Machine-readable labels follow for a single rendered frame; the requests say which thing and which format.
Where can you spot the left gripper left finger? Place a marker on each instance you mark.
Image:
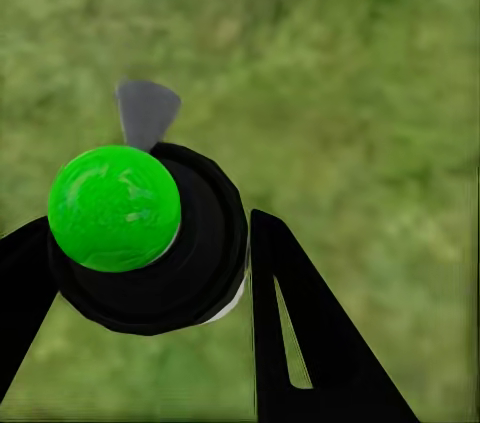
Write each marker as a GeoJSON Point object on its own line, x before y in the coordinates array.
{"type": "Point", "coordinates": [27, 289]}

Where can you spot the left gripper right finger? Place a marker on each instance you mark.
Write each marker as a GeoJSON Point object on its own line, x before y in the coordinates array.
{"type": "Point", "coordinates": [349, 383]}

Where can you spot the pesticide atomizer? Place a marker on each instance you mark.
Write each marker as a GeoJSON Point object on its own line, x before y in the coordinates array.
{"type": "Point", "coordinates": [150, 237]}

